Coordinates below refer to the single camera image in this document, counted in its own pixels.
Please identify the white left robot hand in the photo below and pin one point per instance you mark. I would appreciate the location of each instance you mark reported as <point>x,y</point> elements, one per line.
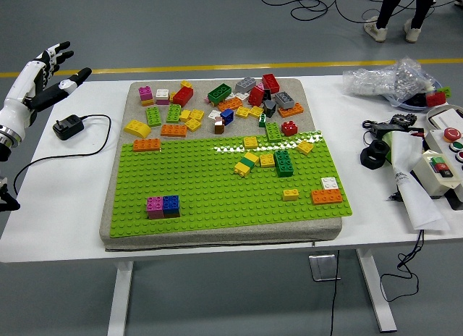
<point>18,93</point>

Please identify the pink toy brick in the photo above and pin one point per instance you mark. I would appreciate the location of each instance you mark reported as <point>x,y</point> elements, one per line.
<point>155,204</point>
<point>156,215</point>
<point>259,85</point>

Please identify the blue toy brick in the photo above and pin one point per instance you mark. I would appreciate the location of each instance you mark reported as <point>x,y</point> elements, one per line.
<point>227,117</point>
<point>171,203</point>

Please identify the green studded baseplate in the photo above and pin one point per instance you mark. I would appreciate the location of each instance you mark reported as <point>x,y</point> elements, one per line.
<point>217,198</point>

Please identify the yellow curved toy brick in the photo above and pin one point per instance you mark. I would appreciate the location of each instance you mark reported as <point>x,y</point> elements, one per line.
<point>137,129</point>

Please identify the pink and yellow brick stack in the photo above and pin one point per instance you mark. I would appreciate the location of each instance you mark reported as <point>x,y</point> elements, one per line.
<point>145,95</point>

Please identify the lime green toy brick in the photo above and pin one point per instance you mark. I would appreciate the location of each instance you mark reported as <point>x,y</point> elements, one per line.
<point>445,92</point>
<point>153,116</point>
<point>173,113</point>

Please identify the long orange toy brick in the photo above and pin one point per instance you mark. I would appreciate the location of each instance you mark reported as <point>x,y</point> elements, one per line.
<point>291,111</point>
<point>326,197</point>
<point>146,145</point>
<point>173,130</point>
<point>230,104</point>

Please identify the white and pink brick stack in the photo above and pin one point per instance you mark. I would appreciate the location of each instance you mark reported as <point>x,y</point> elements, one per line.
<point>162,96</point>

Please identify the small yellow toy brick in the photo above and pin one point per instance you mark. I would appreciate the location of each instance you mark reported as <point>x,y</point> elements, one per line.
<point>171,96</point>
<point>186,84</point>

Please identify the long red toy brick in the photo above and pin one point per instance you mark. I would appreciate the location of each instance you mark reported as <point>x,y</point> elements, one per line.
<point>270,83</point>
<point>183,96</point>

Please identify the white toy brick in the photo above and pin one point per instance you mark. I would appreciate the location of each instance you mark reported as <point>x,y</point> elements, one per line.
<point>241,96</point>
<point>214,114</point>
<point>330,183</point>

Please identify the long dark green brick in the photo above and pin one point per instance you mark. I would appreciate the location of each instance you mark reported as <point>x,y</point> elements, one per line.
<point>283,164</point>
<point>219,93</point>

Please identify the tall brown toy brick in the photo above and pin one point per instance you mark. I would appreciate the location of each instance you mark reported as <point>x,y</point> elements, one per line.
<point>218,127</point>

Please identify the long grey toy brick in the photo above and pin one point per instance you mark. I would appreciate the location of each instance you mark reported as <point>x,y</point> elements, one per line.
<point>245,84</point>
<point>284,100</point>

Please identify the yellow and green brick stack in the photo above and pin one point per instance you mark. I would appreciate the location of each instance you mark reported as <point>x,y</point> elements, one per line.
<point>246,164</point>

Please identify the small green and white brick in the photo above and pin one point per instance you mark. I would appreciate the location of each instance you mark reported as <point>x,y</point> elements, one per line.
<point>263,121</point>

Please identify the black toy brick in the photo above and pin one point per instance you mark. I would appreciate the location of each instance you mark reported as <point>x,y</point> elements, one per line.
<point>267,94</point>

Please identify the dark grey angled brick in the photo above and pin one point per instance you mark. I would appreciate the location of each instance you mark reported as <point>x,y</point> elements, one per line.
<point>269,108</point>

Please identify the square red toy brick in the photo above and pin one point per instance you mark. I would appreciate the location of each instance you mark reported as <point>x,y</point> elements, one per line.
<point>289,129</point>

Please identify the black power adapter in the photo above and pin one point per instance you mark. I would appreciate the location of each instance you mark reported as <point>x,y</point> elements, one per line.
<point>68,126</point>

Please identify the yellow floor tape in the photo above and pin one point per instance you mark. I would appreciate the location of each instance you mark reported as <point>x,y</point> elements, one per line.
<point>217,67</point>

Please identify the white table leg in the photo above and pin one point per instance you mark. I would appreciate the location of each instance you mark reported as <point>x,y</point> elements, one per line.
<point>377,296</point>
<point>121,300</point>

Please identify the grey-brown mat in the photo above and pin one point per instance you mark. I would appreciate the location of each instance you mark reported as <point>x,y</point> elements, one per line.
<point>253,234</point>

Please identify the metal floor plate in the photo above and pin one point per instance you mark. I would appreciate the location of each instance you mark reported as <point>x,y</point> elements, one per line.
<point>323,267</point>

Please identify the black power supply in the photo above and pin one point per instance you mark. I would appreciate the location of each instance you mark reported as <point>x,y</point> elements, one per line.
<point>381,129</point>

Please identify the clear bubble wrap bag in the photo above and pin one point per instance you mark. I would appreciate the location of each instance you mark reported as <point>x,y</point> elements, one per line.
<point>383,80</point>

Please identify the person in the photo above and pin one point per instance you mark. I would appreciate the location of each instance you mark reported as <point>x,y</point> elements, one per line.
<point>388,6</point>

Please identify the black gear wheel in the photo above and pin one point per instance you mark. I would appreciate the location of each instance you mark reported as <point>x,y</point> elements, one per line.
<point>403,118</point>

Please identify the small black plug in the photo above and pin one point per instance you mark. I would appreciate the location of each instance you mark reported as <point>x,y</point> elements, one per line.
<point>394,197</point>

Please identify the clear blue-rimmed container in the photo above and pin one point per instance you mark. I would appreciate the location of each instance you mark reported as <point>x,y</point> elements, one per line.
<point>412,108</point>

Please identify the white paper sheet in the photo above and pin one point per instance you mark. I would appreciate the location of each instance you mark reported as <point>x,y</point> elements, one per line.
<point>419,202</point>

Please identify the white button control box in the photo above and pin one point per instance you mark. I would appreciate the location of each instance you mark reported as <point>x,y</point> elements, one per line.
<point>439,138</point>

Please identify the white oval case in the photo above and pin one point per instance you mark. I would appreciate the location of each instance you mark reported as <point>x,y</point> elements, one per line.
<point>448,116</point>

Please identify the white switch box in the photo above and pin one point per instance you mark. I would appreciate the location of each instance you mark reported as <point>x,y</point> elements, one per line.
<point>427,175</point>

